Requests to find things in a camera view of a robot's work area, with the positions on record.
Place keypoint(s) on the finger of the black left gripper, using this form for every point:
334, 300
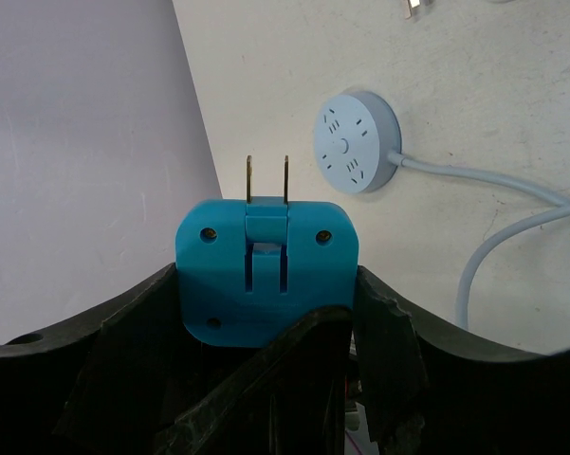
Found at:
288, 398

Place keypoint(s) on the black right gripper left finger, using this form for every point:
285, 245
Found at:
103, 382

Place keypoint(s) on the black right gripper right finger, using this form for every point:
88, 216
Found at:
429, 387

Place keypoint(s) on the blue cable winder clip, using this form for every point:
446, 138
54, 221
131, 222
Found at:
249, 268

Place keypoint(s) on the round light blue socket hub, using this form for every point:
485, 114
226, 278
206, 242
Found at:
353, 134

